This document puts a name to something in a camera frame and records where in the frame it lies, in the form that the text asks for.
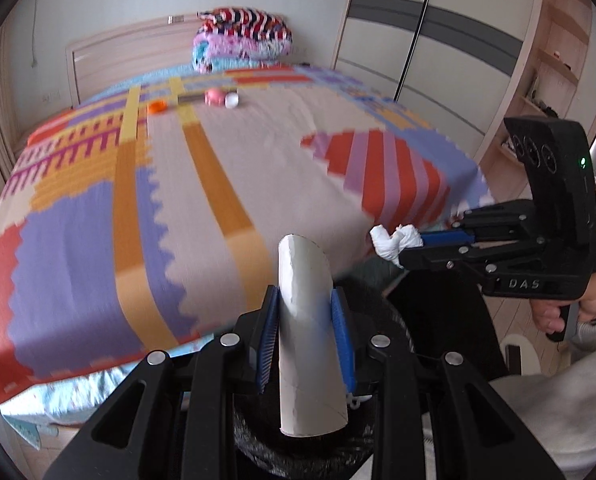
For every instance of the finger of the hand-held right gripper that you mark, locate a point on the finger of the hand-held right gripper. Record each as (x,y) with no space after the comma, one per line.
(437,258)
(447,239)

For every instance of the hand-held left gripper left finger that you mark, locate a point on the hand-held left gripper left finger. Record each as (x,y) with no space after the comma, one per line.
(268,340)

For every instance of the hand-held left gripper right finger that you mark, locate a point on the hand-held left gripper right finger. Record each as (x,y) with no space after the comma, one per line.
(343,340)

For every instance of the white cardboard tube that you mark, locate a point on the white cardboard tube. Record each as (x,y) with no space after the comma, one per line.
(308,360)

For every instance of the white tissue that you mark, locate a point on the white tissue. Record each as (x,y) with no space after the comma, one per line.
(387,245)

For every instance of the person's right forearm white sleeve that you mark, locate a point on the person's right forearm white sleeve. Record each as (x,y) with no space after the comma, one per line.
(567,410)

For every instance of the white slipper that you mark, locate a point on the white slipper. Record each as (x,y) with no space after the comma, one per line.
(520,357)

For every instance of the bed with colourful blanket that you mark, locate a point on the bed with colourful blanket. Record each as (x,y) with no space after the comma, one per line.
(228,160)

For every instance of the wooden shelf unit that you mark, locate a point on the wooden shelf unit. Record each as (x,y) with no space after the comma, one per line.
(552,25)

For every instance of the white wardrobe with grey stripe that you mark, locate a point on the white wardrobe with grey stripe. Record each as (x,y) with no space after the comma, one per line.
(452,20)

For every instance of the small pink red container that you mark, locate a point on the small pink red container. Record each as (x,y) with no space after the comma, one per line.
(215,97)

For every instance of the orange bottle cap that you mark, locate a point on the orange bottle cap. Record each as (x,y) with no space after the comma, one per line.
(157,107)

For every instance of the pink folded quilt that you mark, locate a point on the pink folded quilt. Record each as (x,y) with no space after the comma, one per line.
(243,46)

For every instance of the blue floral folded quilt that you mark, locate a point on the blue floral folded quilt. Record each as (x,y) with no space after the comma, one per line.
(218,62)

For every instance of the striped folded quilt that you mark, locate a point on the striped folded quilt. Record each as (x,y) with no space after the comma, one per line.
(248,22)

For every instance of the wooden bed headboard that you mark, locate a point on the wooden bed headboard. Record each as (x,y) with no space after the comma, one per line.
(118,50)

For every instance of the white wall socket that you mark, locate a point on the white wall socket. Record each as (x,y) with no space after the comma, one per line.
(52,96)

